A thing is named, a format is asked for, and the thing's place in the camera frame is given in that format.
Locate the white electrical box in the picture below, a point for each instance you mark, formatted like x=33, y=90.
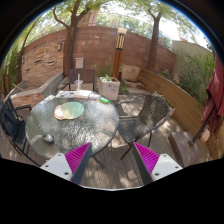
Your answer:
x=79, y=63

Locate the grey computer mouse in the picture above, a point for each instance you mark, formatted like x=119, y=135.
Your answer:
x=49, y=139

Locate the right tree trunk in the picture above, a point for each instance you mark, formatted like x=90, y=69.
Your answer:
x=154, y=40

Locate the wooden garden lamp post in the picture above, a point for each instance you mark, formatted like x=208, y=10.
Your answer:
x=118, y=52

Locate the white books stack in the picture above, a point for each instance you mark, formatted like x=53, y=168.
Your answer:
x=81, y=94

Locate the green round mouse pad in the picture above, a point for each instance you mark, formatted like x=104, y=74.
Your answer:
x=72, y=110

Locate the left tree trunk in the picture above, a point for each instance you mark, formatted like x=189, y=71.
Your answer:
x=77, y=9

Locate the tree trunk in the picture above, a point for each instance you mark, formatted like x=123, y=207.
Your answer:
x=154, y=40
x=77, y=9

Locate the green small object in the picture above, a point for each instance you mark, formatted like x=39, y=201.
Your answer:
x=104, y=100

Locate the dark wicker chair right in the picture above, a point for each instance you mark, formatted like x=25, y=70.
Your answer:
x=154, y=113

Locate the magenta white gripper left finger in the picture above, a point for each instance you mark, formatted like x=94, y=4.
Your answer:
x=70, y=166

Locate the white concrete planter box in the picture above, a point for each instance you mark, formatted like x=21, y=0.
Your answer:
x=109, y=89

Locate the round glass patio table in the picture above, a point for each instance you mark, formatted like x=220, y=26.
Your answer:
x=97, y=124

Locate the curved wooden bench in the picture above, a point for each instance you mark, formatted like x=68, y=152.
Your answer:
x=188, y=111

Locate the black metal chair left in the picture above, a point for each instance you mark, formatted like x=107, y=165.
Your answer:
x=14, y=127

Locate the brown umbrella base block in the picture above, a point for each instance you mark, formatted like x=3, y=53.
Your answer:
x=186, y=154

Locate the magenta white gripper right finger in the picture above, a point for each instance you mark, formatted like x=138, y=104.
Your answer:
x=153, y=166

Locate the clear plastic cup with straw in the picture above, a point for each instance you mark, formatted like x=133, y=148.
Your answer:
x=78, y=82

